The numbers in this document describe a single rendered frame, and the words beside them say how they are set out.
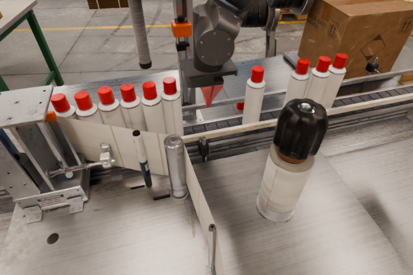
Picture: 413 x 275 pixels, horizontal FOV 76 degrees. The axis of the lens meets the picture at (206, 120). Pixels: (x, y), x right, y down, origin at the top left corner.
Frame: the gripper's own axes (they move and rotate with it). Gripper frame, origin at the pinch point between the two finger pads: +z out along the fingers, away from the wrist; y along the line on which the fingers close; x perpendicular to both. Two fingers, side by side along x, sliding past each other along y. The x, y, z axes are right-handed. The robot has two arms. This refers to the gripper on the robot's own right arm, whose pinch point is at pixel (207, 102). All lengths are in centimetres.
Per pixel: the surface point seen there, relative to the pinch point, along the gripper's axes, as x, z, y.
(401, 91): 15, 20, 78
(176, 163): -8.0, 8.4, -8.8
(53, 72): 189, 89, -88
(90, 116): 10.0, 6.8, -26.3
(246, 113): 11.3, 15.2, 15.4
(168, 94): 11.8, 4.7, -6.9
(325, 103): 11.0, 15.9, 42.1
